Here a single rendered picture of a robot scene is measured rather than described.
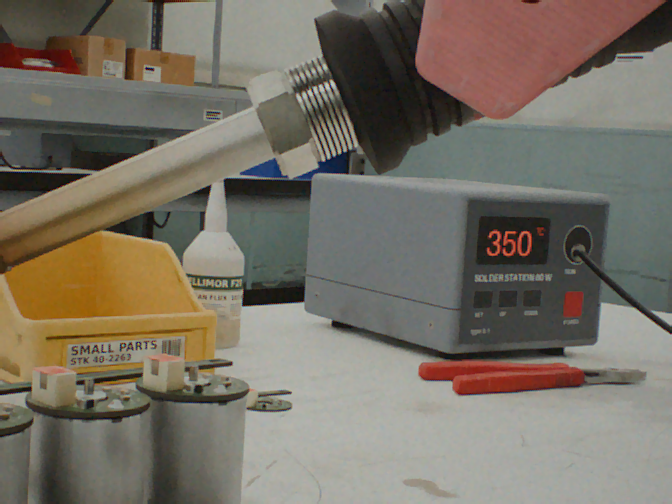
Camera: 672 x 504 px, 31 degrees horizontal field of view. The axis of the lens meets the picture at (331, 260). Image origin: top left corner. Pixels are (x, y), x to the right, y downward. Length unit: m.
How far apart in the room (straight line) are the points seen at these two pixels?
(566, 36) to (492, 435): 0.36
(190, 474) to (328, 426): 0.25
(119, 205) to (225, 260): 0.49
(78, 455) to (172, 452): 0.03
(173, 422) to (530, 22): 0.13
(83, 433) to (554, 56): 0.12
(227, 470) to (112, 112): 2.72
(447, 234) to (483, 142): 5.39
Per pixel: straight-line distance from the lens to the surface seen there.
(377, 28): 0.17
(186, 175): 0.18
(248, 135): 0.18
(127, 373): 0.28
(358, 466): 0.45
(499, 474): 0.46
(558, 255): 0.71
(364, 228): 0.72
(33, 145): 3.00
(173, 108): 3.09
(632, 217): 5.58
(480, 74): 0.17
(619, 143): 5.62
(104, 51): 5.05
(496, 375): 0.60
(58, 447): 0.25
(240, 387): 0.27
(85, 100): 2.94
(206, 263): 0.66
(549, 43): 0.17
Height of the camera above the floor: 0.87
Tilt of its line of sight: 6 degrees down
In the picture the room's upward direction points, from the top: 4 degrees clockwise
